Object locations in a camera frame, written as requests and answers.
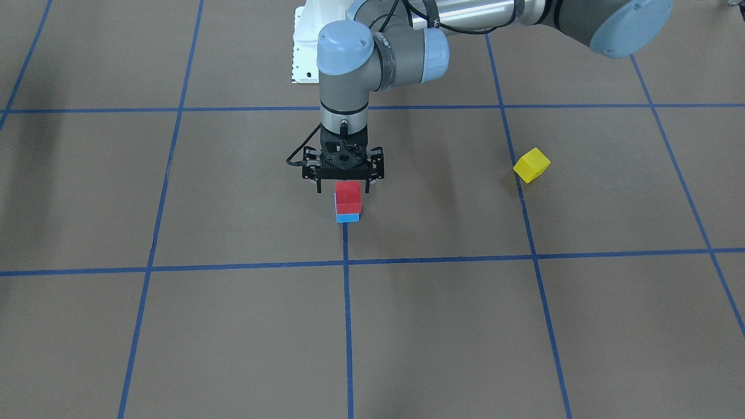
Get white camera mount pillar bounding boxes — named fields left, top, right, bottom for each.
left=291, top=1, right=327, bottom=83

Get yellow wooden block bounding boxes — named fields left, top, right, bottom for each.
left=513, top=147, right=551, bottom=184

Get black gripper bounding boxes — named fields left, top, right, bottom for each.
left=301, top=127, right=384, bottom=194

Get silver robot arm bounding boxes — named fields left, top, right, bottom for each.
left=287, top=1, right=673, bottom=193

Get blue wooden block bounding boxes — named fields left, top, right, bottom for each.
left=335, top=212, right=361, bottom=225

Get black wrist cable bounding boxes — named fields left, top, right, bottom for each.
left=286, top=123, right=324, bottom=167

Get red wooden block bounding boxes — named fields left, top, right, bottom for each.
left=334, top=180, right=362, bottom=215

